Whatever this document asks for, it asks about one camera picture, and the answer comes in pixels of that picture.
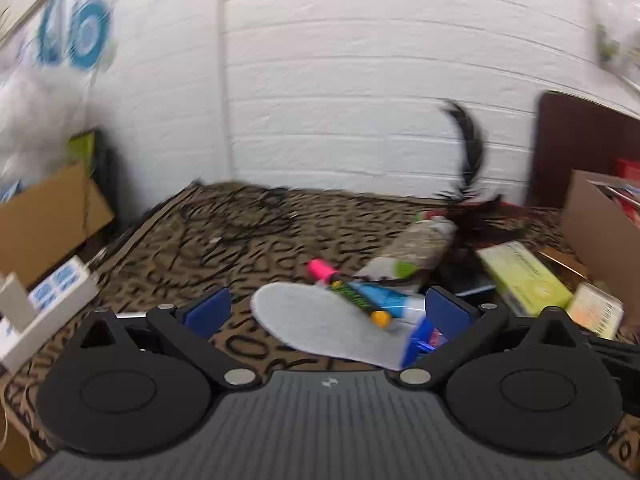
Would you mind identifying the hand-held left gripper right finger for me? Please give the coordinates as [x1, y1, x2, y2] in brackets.
[400, 285, 583, 391]

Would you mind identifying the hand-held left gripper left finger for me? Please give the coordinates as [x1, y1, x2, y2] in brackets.
[75, 287, 262, 392]

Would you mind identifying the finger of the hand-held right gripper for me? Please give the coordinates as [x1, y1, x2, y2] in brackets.
[582, 336, 640, 397]

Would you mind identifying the yellow green box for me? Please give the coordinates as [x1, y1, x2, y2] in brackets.
[475, 241, 573, 317]

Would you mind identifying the grey shoe insole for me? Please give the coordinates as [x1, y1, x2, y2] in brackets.
[250, 282, 426, 372]

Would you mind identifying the tall brown cardboard box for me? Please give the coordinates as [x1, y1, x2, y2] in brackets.
[560, 170, 640, 321]

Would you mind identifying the blue packet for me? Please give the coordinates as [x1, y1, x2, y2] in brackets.
[402, 317, 448, 368]

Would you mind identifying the cream small packet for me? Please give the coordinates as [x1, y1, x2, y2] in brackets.
[565, 282, 626, 341]

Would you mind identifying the brown letter printed blanket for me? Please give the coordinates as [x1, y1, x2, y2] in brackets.
[0, 180, 640, 480]

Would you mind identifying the pink capped marker pen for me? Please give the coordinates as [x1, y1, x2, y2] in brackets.
[306, 258, 392, 330]

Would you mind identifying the brown flat packet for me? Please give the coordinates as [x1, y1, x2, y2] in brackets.
[540, 247, 587, 277]

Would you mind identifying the black red feather duster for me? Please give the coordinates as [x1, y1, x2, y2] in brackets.
[415, 99, 536, 271]

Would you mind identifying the white box with blue labels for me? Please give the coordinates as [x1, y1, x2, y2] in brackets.
[0, 255, 101, 371]

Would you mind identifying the open brown cardboard box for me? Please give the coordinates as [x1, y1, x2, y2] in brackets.
[0, 160, 116, 291]

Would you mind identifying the green flat package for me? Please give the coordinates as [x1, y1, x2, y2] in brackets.
[67, 130, 101, 176]

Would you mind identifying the dark red chair back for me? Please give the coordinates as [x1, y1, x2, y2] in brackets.
[532, 91, 640, 211]

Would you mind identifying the white plastic bag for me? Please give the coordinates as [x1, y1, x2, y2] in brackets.
[0, 65, 91, 196]

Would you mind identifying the black cable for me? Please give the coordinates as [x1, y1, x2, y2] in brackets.
[175, 185, 301, 271]

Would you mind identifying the blue circle wall poster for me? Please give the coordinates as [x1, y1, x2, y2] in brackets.
[15, 0, 121, 71]

